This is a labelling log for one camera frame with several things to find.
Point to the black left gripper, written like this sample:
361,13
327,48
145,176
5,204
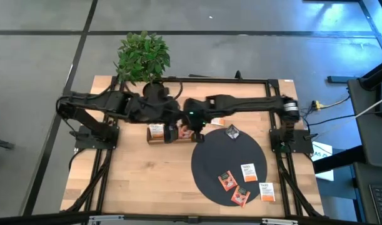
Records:
167,114

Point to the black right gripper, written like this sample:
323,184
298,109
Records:
197,111

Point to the orange-red tea packet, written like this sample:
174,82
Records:
227,181
185,133
240,197

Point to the white orange Tazo tea packet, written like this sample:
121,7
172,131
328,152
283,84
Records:
249,172
219,122
156,131
267,192

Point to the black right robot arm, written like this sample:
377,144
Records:
247,103

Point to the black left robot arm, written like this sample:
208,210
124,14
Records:
100,100

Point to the purple tea packet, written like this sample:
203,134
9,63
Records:
232,132

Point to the wooden three-compartment tray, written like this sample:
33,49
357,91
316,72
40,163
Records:
156,141

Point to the round dark woven placemat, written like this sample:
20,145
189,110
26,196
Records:
215,156

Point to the green plant in black pot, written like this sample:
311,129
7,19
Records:
143,56

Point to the black desk beam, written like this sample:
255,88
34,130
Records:
337,160

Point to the dark foot bar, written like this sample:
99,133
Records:
340,79

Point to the black crossbar silver brackets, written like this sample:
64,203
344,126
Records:
37,218

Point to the dark grey desk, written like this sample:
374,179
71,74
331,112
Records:
365,140

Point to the black furniture leg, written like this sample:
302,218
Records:
0,143

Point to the black pole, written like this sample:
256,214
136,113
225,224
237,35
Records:
376,75

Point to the black keyboard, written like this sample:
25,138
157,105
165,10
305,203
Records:
381,203

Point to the black aluminium table frame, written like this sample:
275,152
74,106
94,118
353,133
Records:
209,80

